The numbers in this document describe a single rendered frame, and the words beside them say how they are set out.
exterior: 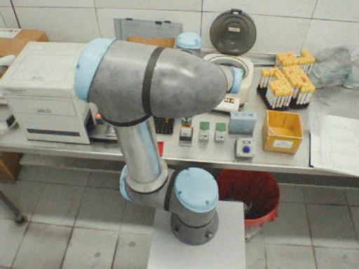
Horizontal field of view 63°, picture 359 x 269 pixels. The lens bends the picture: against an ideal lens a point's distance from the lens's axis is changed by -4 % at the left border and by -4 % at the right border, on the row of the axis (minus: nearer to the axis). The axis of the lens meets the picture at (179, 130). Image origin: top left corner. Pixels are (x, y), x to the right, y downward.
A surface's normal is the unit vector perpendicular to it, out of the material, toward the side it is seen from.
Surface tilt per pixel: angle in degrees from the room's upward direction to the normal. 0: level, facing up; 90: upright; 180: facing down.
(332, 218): 0
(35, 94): 90
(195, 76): 46
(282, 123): 90
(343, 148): 1
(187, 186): 7
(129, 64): 30
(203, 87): 61
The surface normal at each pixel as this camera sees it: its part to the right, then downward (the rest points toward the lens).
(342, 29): -0.09, 0.75
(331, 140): 0.01, -0.66
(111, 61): -0.14, -0.25
